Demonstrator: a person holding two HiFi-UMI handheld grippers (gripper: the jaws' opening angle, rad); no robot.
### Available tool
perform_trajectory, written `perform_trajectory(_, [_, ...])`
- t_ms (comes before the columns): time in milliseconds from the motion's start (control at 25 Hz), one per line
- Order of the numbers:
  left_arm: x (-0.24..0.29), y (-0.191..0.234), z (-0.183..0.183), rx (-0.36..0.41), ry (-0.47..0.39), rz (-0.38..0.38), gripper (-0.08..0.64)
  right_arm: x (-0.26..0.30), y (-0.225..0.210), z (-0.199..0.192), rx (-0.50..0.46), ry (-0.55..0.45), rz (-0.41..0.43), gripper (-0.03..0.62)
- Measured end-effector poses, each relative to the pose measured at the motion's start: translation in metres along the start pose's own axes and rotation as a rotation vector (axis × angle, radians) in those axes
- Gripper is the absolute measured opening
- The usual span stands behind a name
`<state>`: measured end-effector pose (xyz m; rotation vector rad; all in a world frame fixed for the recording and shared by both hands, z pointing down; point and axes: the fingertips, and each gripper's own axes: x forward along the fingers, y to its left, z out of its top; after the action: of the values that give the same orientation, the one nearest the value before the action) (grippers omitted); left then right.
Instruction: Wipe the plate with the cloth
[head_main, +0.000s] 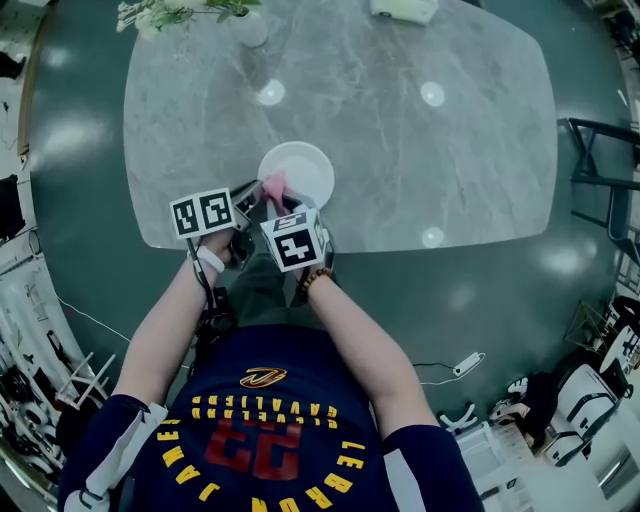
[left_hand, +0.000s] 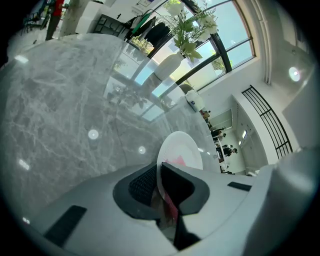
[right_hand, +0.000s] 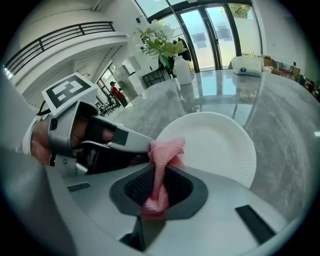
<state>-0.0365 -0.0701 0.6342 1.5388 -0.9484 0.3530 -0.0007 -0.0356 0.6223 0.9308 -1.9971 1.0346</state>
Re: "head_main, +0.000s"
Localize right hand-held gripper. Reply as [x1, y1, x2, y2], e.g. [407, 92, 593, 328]
[259, 191, 332, 274]

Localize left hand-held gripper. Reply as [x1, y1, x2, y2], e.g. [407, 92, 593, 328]
[168, 178, 266, 272]

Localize pink cloth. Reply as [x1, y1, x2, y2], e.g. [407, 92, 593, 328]
[260, 169, 297, 222]

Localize white round plate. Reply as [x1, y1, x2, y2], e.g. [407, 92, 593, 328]
[256, 140, 336, 212]

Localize person's right forearm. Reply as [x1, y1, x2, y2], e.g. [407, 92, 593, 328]
[299, 272, 442, 442]

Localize person's left forearm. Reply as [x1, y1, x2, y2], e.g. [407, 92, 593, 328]
[111, 257, 227, 407]

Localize person's left hand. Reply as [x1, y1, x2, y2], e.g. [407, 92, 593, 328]
[201, 228, 239, 267]

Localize white wristband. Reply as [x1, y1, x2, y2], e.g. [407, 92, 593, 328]
[186, 244, 227, 276]

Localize person's grey trousers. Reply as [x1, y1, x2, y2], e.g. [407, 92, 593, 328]
[226, 254, 327, 332]

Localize white vase with flowers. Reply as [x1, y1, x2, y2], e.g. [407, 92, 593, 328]
[115, 0, 269, 49]

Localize person's navy jersey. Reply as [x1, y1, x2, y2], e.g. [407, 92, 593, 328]
[56, 324, 487, 512]

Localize white tissue box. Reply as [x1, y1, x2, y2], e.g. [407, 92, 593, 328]
[369, 0, 441, 27]

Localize white power strip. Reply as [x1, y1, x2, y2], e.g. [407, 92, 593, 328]
[451, 350, 487, 378]

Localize white wooden stool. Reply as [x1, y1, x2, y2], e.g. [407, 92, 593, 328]
[54, 351, 118, 409]

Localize white chair base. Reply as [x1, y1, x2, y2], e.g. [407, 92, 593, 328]
[438, 403, 478, 434]

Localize dark blue chair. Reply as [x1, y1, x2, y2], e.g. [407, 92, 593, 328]
[569, 187, 640, 281]

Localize white armchair black trim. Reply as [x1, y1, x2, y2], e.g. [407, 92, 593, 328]
[541, 363, 632, 469]

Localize round white table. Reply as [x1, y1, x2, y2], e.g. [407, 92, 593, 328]
[599, 324, 640, 377]

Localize brown bead bracelet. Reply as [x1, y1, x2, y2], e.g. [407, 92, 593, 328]
[295, 265, 334, 303]

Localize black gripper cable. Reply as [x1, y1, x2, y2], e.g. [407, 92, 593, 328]
[186, 238, 237, 347]

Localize white power strip cable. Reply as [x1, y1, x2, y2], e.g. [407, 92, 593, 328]
[418, 351, 488, 388]

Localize white desk black frame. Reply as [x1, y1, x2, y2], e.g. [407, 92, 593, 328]
[556, 117, 640, 192]

